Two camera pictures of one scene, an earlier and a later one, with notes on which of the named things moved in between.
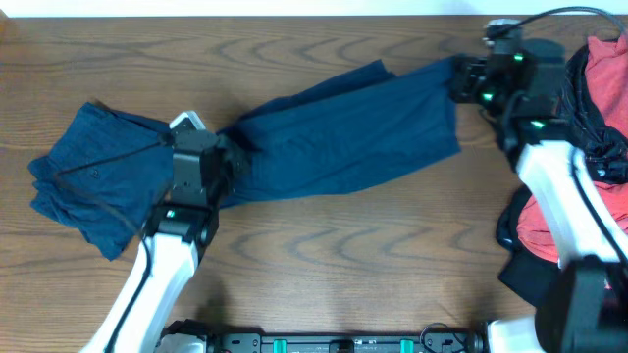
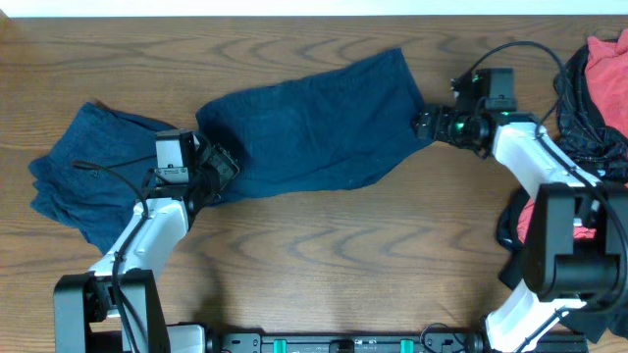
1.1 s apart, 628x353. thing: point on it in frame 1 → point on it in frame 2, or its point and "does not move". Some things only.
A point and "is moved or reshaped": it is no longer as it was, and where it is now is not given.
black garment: (537, 278) does not move
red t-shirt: (607, 62) does not move
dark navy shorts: (346, 126) is moved or reshaped
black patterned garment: (603, 146) does not move
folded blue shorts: (106, 175) does not move
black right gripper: (465, 75) → (439, 131)
